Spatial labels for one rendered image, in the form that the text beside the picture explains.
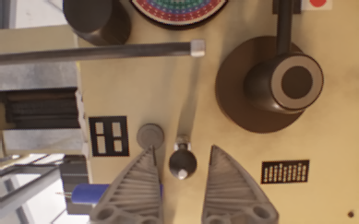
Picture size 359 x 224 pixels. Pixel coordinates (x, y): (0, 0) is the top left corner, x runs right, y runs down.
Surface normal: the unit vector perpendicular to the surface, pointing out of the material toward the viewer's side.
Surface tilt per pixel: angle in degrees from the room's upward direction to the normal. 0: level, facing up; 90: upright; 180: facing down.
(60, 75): 90
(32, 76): 90
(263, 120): 90
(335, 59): 90
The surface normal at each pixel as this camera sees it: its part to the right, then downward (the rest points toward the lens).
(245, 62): -0.03, 0.11
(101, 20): 0.18, 0.33
